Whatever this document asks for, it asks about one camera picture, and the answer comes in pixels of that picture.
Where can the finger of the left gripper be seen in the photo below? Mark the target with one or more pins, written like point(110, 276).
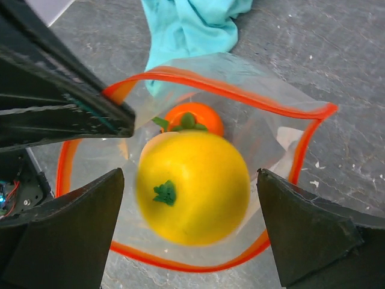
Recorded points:
point(47, 94)

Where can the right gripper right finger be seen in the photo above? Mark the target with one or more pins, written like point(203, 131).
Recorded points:
point(317, 243)

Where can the yellow lemon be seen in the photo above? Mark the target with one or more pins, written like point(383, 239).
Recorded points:
point(192, 187)

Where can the orange persimmon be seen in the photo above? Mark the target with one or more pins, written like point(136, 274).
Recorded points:
point(194, 115)

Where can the teal cloth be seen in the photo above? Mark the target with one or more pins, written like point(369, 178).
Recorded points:
point(182, 29)

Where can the clear zip top bag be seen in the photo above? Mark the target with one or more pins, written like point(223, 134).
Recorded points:
point(269, 122)

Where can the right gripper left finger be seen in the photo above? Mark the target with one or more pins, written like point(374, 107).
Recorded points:
point(63, 243)

